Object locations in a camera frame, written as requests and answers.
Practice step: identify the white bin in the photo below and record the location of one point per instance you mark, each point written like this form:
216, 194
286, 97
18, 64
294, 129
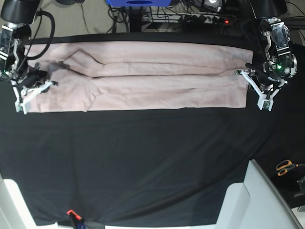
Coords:
14, 213
255, 203

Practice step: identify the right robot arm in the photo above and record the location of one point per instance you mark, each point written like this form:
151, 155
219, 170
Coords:
16, 41

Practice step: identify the pink T-shirt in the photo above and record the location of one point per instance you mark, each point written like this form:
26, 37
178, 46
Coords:
109, 76

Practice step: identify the black table cloth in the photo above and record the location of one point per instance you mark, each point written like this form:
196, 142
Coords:
157, 168

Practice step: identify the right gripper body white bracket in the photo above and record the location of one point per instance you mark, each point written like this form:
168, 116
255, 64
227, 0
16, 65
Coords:
26, 89

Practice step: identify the white power strip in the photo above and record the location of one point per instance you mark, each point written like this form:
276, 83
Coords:
176, 18

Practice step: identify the red black clamp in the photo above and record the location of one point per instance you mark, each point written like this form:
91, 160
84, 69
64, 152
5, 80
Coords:
77, 222

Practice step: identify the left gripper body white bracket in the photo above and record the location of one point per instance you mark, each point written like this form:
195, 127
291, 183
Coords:
263, 84

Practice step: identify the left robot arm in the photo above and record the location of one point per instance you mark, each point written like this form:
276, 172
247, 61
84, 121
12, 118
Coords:
279, 64

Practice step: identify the white bin right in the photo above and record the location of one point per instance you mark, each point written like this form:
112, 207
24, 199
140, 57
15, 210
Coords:
255, 203

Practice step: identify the blue plastic box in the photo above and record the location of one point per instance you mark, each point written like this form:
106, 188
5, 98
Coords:
138, 3

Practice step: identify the white bin left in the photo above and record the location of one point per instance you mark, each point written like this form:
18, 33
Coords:
14, 213

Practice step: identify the orange handled scissors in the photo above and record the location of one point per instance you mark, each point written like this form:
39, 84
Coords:
287, 165

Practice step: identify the black table leg post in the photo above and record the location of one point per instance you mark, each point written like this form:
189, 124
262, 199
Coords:
135, 19

